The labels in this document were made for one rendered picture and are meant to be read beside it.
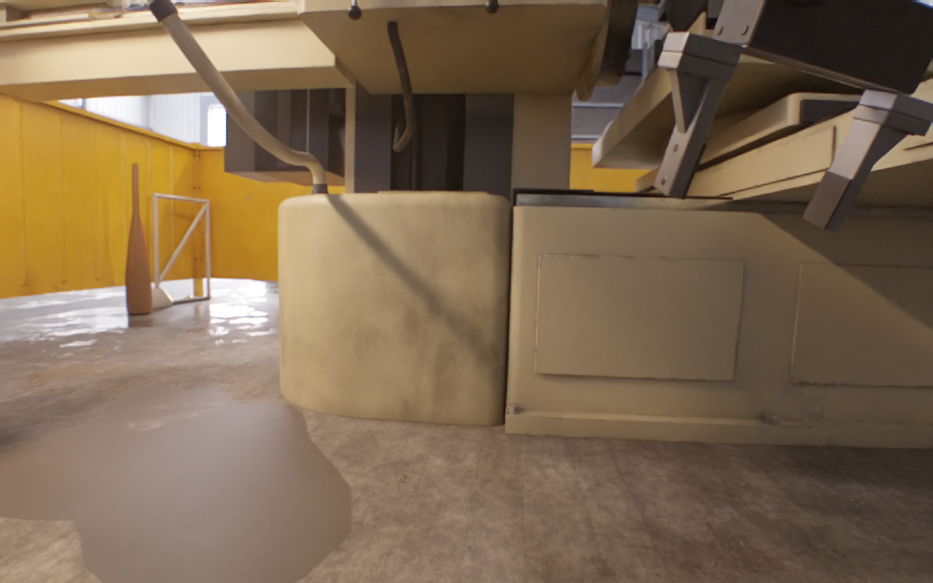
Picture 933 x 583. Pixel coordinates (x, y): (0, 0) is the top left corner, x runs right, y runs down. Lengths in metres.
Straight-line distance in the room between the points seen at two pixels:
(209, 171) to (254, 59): 2.68
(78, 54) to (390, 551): 1.88
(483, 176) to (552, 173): 0.26
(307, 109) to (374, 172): 0.38
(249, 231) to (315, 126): 2.22
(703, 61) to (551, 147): 1.51
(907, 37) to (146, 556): 1.01
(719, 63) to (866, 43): 0.09
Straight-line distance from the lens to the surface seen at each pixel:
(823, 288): 1.40
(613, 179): 3.66
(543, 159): 1.82
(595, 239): 1.19
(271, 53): 1.71
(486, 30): 1.39
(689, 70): 0.34
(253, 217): 4.10
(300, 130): 2.03
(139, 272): 3.43
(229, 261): 4.22
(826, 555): 0.98
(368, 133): 1.92
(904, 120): 0.44
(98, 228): 3.64
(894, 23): 0.41
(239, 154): 2.14
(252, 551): 0.85
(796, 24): 0.36
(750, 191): 1.24
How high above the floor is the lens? 0.46
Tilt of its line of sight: 5 degrees down
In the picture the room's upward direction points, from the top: 1 degrees clockwise
